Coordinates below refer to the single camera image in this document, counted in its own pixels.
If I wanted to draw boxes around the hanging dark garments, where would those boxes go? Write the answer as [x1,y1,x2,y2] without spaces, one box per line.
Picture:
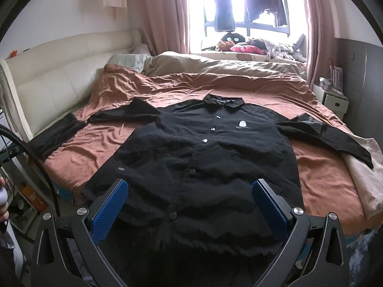
[213,0,289,32]

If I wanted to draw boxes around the pink right curtain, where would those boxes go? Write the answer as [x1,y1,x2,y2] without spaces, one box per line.
[304,0,336,87]

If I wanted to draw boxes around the cream cloth at bed corner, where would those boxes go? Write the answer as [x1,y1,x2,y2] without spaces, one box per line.
[342,135,383,219]

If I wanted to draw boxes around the pink curtain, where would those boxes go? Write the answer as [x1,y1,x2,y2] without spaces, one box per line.
[304,0,336,87]
[135,0,190,55]

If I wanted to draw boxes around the pink left curtain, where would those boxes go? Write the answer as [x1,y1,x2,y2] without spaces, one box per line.
[135,0,190,55]

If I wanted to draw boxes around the black cable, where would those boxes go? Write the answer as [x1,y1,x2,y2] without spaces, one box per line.
[0,124,62,217]

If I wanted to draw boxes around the beige duvet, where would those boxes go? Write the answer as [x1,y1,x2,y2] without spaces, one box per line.
[143,51,306,79]

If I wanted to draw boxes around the folded black clothes pile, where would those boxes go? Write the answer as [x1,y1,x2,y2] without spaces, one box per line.
[27,113,87,161]

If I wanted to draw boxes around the black button-up shirt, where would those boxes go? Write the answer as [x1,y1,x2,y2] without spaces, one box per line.
[82,95,373,256]

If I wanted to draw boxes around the light green pillow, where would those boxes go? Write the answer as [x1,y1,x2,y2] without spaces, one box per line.
[108,54,151,73]

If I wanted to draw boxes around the brown bed blanket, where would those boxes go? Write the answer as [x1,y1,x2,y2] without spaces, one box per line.
[44,64,382,235]

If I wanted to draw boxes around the cream padded headboard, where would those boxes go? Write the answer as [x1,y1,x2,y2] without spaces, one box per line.
[1,30,141,141]

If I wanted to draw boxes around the black plush toy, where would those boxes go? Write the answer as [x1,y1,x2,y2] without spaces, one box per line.
[221,32,245,44]

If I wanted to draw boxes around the person's left hand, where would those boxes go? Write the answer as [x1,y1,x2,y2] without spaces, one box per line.
[0,177,9,222]

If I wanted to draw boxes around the white right nightstand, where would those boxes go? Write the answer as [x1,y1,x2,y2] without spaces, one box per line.
[312,85,349,121]

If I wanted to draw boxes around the small orange object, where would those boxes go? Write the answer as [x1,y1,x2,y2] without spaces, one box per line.
[9,50,17,58]

